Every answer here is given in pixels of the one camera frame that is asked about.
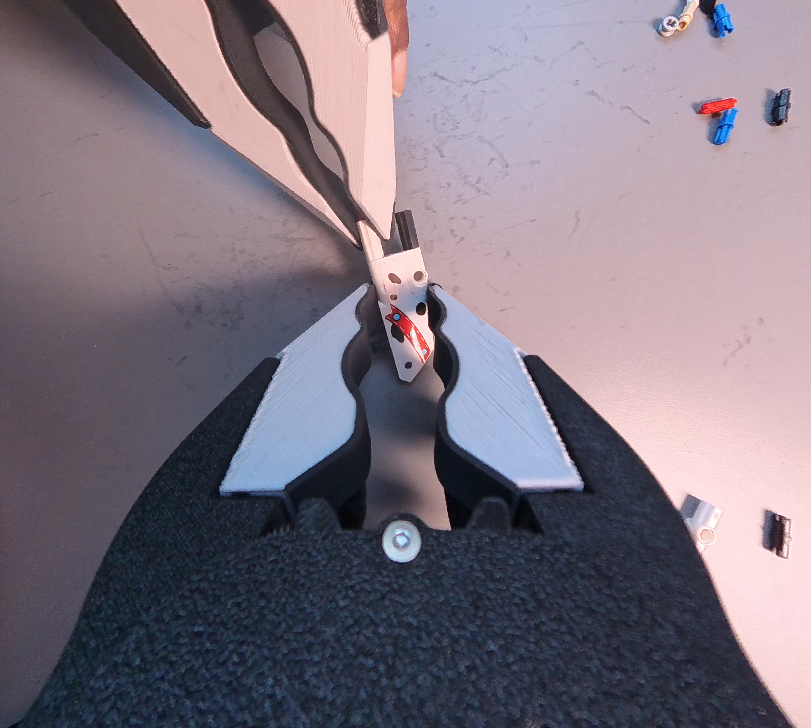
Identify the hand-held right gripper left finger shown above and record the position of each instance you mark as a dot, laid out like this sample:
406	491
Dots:
298	424

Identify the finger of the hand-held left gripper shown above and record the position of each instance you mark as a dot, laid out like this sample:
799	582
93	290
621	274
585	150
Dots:
317	12
190	56

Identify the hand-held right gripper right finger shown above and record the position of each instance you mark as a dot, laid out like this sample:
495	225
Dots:
507	417

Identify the white spotted lego panel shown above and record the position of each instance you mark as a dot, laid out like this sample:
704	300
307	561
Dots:
405	310

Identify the white lego connector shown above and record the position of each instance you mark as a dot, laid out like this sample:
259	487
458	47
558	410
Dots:
370	243
701	519

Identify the short black lego connector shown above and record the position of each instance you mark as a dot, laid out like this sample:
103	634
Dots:
407	231

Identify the black lego pin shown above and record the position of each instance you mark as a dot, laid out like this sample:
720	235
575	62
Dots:
778	533
780	106

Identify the light grey lego bush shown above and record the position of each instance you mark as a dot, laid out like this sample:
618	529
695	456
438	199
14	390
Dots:
665	28

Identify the blue lego pin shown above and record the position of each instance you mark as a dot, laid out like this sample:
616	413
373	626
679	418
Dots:
722	22
723	126

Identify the red lego pin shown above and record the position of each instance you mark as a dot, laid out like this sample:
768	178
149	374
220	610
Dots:
717	106

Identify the person's left hand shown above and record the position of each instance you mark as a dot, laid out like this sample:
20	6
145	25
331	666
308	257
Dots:
398	31

